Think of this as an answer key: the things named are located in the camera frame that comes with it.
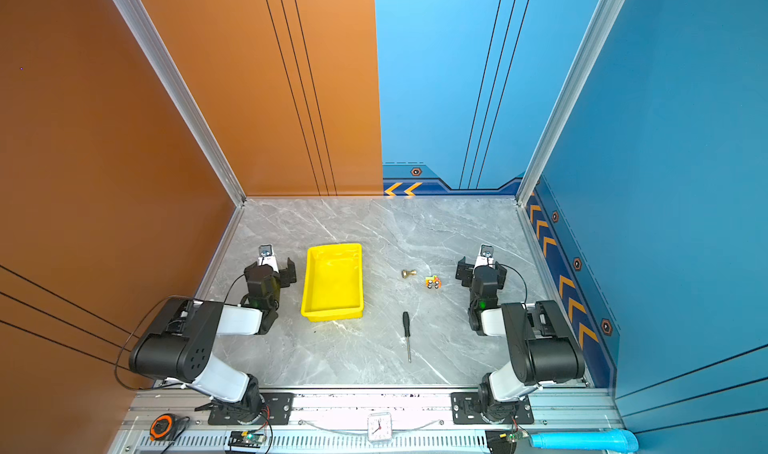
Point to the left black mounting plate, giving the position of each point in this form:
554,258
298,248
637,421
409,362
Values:
276,408

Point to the black handled screwdriver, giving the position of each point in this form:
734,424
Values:
407,334

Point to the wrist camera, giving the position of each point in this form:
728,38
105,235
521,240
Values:
267,257
485,254

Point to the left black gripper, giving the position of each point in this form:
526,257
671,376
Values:
287,272

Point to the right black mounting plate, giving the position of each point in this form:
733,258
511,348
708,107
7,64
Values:
467,409

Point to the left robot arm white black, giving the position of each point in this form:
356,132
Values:
177,346

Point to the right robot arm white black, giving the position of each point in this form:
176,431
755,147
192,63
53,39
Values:
540,343

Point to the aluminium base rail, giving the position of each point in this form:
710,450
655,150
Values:
359,420

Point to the green circuit board left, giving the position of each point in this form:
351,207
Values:
246,441

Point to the small orange yellow toy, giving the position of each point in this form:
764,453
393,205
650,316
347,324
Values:
433,282

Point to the cyan plastic pipe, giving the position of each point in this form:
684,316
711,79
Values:
617,440

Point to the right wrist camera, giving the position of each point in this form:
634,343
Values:
485,254

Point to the small white clock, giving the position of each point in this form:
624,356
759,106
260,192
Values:
379,427

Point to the yellow plastic bin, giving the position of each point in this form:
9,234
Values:
333,286

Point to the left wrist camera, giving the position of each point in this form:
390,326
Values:
267,257

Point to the black mounting plate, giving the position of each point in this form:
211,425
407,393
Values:
276,408
467,409

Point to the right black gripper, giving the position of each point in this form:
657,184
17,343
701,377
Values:
464,272

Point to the orange black tape measure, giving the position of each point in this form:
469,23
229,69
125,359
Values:
163,428

